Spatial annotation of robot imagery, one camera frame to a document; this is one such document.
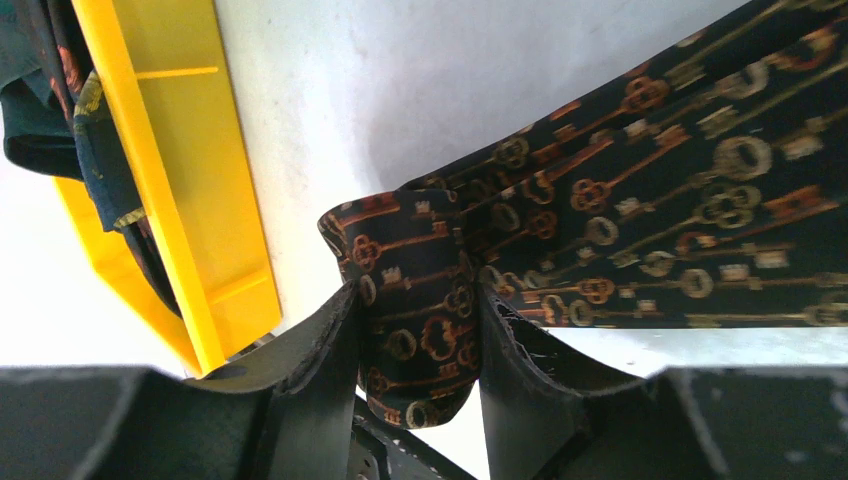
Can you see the dark green ties pile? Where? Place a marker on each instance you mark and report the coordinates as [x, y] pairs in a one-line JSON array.
[[57, 122]]

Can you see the dark key-patterned tie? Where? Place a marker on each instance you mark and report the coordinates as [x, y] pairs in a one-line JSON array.
[[705, 188]]

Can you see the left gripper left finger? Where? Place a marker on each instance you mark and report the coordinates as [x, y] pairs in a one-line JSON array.
[[283, 411]]

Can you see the yellow plastic bin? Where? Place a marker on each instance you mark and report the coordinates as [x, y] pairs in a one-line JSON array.
[[165, 76]]

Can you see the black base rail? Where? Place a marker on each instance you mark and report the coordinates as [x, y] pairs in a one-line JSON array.
[[379, 451]]

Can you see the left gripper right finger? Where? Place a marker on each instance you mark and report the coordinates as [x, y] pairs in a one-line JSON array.
[[552, 412]]

